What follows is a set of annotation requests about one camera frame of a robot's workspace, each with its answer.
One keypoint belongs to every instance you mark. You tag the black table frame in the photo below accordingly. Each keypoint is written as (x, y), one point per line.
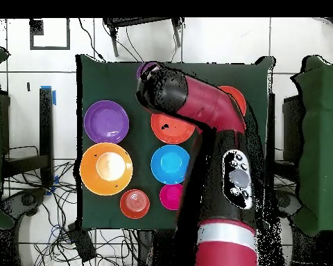
(45, 124)

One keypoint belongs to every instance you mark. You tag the dark green tablecloth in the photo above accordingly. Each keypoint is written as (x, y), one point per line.
(113, 83)

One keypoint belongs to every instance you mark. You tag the pink plastic bowl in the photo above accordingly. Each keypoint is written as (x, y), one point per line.
(170, 196)

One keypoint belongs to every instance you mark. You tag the blue tape strip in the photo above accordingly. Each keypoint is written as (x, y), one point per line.
(54, 98)

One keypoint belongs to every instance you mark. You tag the black power brick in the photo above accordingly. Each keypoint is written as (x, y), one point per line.
(82, 243)

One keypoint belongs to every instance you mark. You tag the small deep orange bowl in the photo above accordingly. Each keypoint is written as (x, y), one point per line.
(134, 204)

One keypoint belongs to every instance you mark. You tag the large yellow-orange bowl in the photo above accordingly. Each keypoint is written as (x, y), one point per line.
(88, 169)

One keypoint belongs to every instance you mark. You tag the black metal chair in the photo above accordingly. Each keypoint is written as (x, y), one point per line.
(138, 21)

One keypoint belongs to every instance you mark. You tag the blue plastic bowl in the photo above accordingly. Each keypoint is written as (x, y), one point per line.
(169, 165)

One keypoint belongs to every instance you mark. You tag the purple plastic cup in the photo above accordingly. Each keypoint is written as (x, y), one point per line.
(145, 66)

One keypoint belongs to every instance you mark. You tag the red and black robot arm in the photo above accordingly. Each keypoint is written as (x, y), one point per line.
(211, 105)

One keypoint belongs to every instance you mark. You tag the black square frame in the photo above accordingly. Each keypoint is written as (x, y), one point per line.
(36, 27)

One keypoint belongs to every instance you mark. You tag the purple plastic bowl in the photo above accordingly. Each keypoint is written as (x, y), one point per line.
(106, 122)

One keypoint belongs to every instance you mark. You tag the wide red-orange bowl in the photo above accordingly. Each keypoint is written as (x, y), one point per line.
(237, 97)
(172, 130)

